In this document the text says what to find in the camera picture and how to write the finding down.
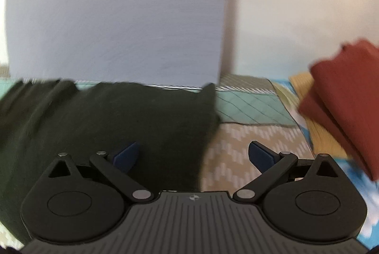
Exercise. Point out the dark green knit sweater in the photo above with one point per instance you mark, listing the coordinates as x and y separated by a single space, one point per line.
103 123

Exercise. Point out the folded mustard yellow cloth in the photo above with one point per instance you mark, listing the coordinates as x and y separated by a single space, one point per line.
319 129

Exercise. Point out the patterned bed blanket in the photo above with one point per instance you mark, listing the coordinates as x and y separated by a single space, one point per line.
251 111

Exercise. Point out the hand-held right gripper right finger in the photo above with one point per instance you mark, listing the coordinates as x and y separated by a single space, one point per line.
262 157

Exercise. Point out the blue-grey headboard panel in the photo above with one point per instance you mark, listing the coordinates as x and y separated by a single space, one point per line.
118 11

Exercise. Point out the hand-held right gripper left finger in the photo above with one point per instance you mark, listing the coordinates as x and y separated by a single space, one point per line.
127 156

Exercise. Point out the folded rust red cloth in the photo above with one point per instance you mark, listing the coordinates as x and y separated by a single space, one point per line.
343 94

